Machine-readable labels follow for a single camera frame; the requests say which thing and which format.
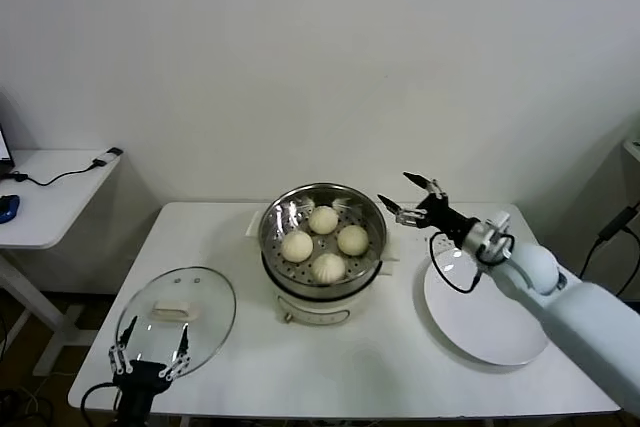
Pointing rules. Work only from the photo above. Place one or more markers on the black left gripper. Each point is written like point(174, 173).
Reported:
point(140, 379)

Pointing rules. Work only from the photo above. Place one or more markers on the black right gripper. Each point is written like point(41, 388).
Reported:
point(445, 217)

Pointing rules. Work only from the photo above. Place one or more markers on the white steamed baozi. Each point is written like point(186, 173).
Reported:
point(296, 246)
point(353, 239)
point(328, 268)
point(322, 219)

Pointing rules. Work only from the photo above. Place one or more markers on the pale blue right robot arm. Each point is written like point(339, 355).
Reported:
point(580, 322)

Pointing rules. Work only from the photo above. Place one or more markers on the stainless steel steamer basket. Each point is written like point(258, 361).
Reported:
point(375, 227)

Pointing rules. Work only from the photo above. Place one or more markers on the white round plate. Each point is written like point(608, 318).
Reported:
point(460, 317)

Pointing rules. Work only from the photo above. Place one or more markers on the white electric cooker pot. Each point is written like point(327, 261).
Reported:
point(312, 309)

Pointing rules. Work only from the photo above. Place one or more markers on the white side desk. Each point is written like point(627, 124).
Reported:
point(50, 207)

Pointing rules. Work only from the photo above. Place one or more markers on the blue handheld device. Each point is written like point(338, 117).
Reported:
point(9, 208)

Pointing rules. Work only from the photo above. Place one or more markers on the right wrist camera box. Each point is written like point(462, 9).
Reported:
point(497, 223)

